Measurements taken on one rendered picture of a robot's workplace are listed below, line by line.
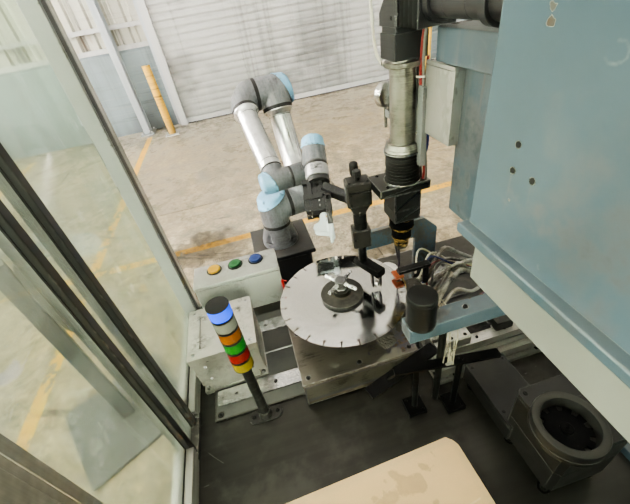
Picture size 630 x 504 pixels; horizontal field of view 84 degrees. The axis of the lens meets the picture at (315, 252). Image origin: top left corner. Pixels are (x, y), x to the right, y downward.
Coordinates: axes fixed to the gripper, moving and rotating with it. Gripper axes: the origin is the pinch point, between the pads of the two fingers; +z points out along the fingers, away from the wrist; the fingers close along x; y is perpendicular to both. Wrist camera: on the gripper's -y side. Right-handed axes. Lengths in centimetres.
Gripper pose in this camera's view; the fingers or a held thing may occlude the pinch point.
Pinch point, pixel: (333, 238)
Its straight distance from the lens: 102.7
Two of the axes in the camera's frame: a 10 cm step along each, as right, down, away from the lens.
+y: -9.9, 1.5, 0.6
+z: 1.3, 9.4, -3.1
